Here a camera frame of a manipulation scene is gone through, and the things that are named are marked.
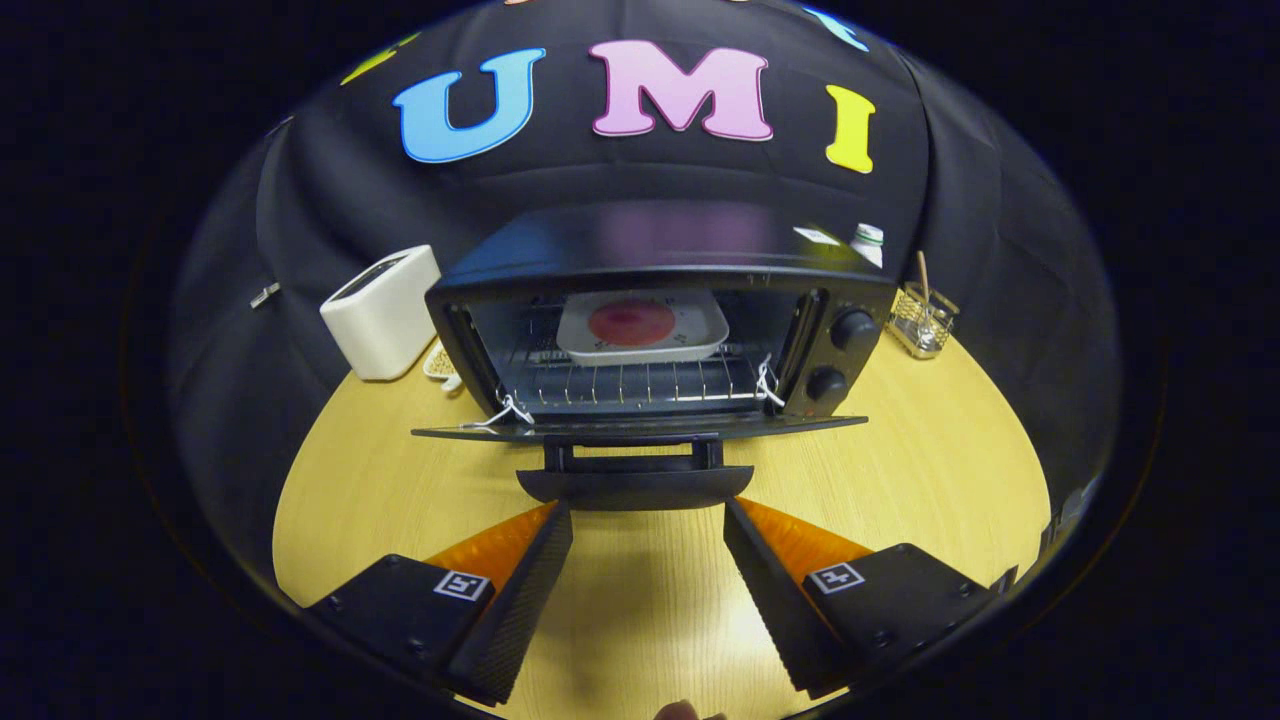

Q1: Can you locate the pink ham slice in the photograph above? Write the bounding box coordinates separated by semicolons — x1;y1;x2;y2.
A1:
588;303;676;347

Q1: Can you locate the black toaster oven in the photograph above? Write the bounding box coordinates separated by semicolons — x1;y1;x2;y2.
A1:
412;200;898;513

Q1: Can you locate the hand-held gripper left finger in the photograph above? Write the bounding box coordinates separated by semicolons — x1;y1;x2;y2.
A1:
305;500;574;706

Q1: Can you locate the white pop-up toaster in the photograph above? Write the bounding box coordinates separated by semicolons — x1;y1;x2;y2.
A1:
320;245;442;382

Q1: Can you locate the wire basket holder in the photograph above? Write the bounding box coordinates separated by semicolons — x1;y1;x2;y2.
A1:
886;282;961;359

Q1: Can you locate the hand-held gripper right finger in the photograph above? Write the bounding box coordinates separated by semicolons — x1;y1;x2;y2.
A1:
722;497;1006;701

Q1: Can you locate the white square plate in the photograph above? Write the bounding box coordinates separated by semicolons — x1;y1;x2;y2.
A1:
556;290;730;367

